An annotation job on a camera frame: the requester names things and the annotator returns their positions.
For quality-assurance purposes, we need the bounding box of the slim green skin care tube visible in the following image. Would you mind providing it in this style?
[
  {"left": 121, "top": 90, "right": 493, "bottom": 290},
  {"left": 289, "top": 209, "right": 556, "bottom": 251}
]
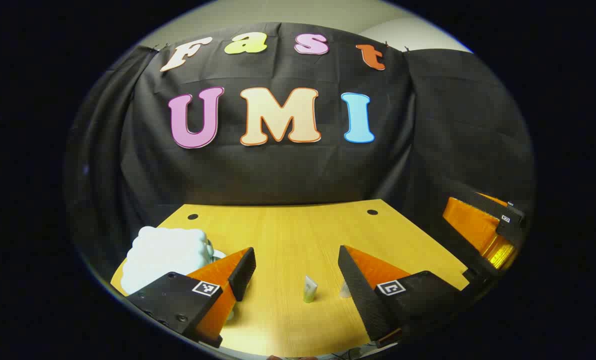
[{"left": 303, "top": 275, "right": 319, "bottom": 304}]

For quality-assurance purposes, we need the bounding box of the white suitcase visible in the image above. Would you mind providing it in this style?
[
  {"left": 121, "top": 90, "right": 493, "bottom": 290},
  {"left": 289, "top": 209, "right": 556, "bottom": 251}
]
[{"left": 120, "top": 226, "right": 237, "bottom": 321}]

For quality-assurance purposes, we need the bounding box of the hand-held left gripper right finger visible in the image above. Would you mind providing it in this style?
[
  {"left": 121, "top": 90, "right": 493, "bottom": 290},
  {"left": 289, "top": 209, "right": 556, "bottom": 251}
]
[{"left": 338, "top": 245, "right": 474, "bottom": 349}]

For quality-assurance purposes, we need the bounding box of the black backdrop cloth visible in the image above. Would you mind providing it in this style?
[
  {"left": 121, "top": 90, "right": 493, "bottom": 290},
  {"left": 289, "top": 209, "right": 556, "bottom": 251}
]
[{"left": 64, "top": 21, "right": 536, "bottom": 301}]

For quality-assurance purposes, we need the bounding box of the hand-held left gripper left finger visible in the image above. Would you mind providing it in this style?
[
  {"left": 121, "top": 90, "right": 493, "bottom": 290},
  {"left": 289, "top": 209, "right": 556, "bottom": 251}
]
[{"left": 126, "top": 246, "right": 257, "bottom": 349}]

